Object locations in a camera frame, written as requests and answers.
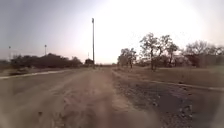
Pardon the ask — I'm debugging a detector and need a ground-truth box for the dry grass field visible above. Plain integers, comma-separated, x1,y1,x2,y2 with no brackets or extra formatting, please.
112,65,224,90

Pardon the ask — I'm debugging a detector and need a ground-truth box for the pale kerb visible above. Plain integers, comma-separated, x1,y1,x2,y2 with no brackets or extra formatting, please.
0,68,73,81

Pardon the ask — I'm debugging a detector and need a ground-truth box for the tall pole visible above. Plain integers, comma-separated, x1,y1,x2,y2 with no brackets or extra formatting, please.
91,17,96,70

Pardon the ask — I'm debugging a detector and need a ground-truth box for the row of dark trees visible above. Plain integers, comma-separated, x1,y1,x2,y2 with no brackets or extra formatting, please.
9,52,84,70

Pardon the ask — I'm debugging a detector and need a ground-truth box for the large bare tree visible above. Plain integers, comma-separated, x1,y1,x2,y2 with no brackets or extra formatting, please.
138,32,180,72

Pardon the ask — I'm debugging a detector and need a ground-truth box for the small dark tree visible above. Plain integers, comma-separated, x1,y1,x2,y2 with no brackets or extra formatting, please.
84,58,95,67

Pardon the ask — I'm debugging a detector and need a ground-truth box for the group of bare trees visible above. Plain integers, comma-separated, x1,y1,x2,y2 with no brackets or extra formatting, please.
180,40,224,68

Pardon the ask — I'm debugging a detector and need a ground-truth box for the gravel dirt road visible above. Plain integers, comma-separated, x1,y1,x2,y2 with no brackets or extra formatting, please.
0,67,224,128

